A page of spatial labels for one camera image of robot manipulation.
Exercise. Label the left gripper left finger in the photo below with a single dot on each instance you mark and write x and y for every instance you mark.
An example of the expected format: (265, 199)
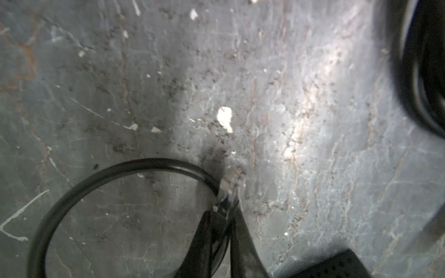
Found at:
(198, 260)

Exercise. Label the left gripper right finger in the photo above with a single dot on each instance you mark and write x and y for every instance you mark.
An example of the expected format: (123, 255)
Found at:
(244, 259)

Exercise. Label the flat black perforated box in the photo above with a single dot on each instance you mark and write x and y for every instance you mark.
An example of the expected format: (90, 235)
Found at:
(343, 265)

